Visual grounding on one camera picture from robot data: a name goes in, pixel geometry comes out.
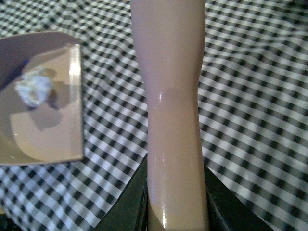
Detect beige plastic dustpan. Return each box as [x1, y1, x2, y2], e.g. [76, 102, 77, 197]
[0, 31, 84, 166]

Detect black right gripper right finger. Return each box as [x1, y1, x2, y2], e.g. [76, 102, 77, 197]
[204, 167, 272, 231]

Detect checkered bed sheet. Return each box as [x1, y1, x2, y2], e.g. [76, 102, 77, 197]
[0, 0, 308, 231]

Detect beige hand brush black bristles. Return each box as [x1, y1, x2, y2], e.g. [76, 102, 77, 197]
[130, 0, 209, 231]

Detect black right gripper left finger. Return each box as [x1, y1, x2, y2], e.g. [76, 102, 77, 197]
[95, 157, 148, 231]

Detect clear plastic trash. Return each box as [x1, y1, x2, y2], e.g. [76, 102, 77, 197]
[15, 66, 54, 108]

